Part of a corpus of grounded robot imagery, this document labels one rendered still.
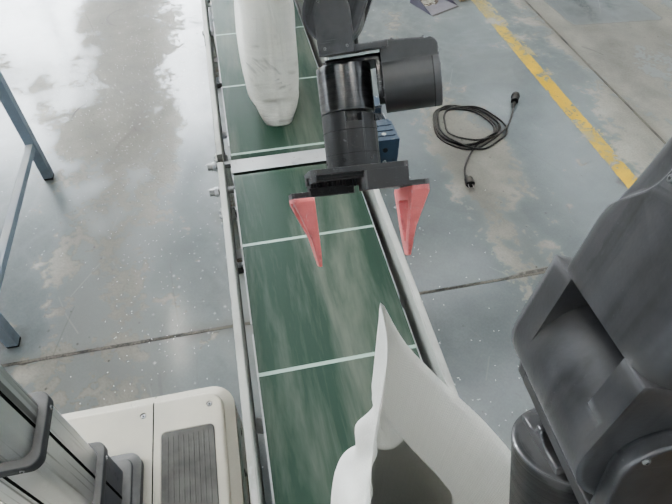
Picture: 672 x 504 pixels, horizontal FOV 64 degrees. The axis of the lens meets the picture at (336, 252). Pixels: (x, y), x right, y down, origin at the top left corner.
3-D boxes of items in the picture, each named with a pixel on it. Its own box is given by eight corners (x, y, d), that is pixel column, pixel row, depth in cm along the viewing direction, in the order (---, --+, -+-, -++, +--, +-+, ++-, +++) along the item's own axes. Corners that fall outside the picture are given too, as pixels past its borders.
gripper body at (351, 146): (411, 177, 55) (403, 104, 54) (312, 188, 53) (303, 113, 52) (394, 182, 61) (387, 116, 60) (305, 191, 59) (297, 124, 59)
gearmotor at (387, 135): (340, 122, 210) (341, 88, 199) (377, 117, 212) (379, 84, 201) (358, 171, 191) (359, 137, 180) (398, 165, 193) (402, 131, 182)
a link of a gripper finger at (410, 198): (438, 254, 55) (428, 163, 55) (370, 263, 54) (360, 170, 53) (417, 250, 62) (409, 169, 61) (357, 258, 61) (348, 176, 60)
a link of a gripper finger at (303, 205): (372, 263, 54) (362, 170, 53) (302, 272, 53) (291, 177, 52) (358, 258, 61) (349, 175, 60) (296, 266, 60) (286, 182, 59)
